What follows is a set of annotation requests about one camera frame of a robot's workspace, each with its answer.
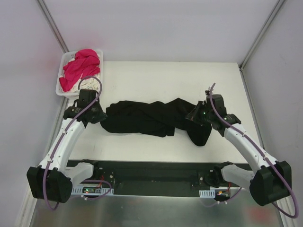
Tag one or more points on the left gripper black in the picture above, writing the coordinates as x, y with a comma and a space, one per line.
98, 115

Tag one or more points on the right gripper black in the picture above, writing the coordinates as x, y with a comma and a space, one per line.
195, 113

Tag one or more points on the black graphic t shirt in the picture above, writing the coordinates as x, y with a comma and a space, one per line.
156, 119

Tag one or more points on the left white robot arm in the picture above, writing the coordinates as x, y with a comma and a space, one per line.
50, 180

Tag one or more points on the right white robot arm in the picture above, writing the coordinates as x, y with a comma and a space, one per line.
268, 180

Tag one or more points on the white t shirt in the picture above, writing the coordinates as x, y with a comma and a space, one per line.
86, 84

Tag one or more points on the pink t shirt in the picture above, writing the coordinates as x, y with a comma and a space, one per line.
85, 63

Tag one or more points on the white plastic basket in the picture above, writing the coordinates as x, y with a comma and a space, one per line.
79, 70

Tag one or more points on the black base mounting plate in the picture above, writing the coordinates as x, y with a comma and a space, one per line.
164, 179

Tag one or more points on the left white cable duct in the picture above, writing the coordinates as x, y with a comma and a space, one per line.
91, 191

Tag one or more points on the white cable duct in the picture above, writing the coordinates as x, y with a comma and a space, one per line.
209, 194
91, 191

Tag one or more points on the right white cable duct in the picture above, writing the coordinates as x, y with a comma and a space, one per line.
209, 194

